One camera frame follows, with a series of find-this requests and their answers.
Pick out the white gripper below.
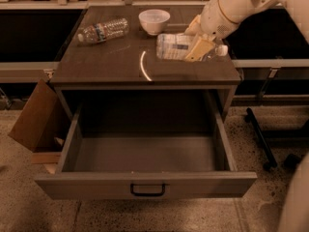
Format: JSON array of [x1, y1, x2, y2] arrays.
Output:
[[184, 0, 239, 62]]

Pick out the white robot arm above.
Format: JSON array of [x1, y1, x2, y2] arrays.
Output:
[[184, 0, 309, 62]]

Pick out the grey drawer cabinet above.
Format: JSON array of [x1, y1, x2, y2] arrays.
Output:
[[51, 6, 240, 114]]

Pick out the clear plastic water bottle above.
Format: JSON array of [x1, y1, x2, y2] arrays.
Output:
[[77, 18, 129, 44]]

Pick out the open grey top drawer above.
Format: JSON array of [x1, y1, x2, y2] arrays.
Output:
[[35, 90, 257, 199]]

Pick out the white plastic bowl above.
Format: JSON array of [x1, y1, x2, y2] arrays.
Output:
[[138, 9, 170, 36]]

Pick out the black chair base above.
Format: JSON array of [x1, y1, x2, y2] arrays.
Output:
[[244, 107, 309, 171]]

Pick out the brown cardboard box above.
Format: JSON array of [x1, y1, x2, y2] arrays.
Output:
[[9, 80, 70, 152]]

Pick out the black drawer handle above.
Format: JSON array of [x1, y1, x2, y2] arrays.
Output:
[[130, 184, 166, 197]]

